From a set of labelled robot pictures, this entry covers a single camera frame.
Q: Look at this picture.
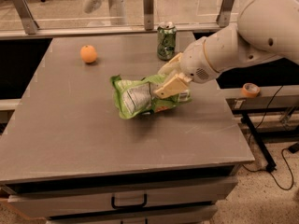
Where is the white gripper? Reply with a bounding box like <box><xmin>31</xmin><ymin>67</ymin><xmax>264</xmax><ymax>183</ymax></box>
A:
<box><xmin>154</xmin><ymin>36</ymin><xmax>220</xmax><ymax>99</ymax></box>

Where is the green rice chip bag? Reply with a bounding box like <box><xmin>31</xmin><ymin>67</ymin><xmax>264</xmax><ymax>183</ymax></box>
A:
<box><xmin>110</xmin><ymin>75</ymin><xmax>192</xmax><ymax>119</ymax></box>

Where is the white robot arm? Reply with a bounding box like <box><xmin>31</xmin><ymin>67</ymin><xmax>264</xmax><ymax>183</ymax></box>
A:
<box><xmin>154</xmin><ymin>0</ymin><xmax>299</xmax><ymax>99</ymax></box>

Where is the green soda can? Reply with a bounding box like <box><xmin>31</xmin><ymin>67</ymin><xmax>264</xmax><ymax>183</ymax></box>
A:
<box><xmin>157</xmin><ymin>21</ymin><xmax>177</xmax><ymax>61</ymax></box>

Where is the orange tape roll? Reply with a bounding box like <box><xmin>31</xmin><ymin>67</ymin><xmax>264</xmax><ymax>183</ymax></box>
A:
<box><xmin>241</xmin><ymin>83</ymin><xmax>261</xmax><ymax>98</ymax></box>

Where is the orange fruit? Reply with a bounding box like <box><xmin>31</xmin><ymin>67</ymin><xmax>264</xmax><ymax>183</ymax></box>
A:
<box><xmin>80</xmin><ymin>45</ymin><xmax>97</xmax><ymax>63</ymax></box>

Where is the black stand leg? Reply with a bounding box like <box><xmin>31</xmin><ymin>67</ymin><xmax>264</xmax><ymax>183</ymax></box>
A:
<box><xmin>241</xmin><ymin>112</ymin><xmax>277</xmax><ymax>173</ymax></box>

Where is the lower drawer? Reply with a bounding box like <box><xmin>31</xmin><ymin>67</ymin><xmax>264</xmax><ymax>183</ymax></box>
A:
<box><xmin>46</xmin><ymin>205</ymin><xmax>218</xmax><ymax>224</ymax></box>

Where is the right metal rail bracket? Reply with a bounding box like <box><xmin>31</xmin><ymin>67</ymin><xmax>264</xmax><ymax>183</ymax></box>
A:
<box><xmin>216</xmin><ymin>0</ymin><xmax>235</xmax><ymax>28</ymax></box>

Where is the metal rail bracket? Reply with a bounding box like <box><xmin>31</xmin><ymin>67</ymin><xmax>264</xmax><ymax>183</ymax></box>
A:
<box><xmin>216</xmin><ymin>0</ymin><xmax>235</xmax><ymax>28</ymax></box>
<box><xmin>11</xmin><ymin>0</ymin><xmax>39</xmax><ymax>35</ymax></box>
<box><xmin>143</xmin><ymin>0</ymin><xmax>154</xmax><ymax>31</ymax></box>

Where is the middle metal rail bracket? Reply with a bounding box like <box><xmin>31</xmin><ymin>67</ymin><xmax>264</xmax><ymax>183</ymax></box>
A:
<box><xmin>143</xmin><ymin>0</ymin><xmax>154</xmax><ymax>31</ymax></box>

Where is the black floor cable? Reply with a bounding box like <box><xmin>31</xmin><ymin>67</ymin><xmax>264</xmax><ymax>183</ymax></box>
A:
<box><xmin>242</xmin><ymin>84</ymin><xmax>295</xmax><ymax>191</ymax></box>

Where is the left metal rail bracket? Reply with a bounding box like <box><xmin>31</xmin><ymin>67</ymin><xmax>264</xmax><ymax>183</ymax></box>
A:
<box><xmin>11</xmin><ymin>0</ymin><xmax>39</xmax><ymax>35</ymax></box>

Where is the upper drawer with black handle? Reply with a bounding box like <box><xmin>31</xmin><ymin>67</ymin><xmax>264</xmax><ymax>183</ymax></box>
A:
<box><xmin>8</xmin><ymin>176</ymin><xmax>237</xmax><ymax>218</ymax></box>

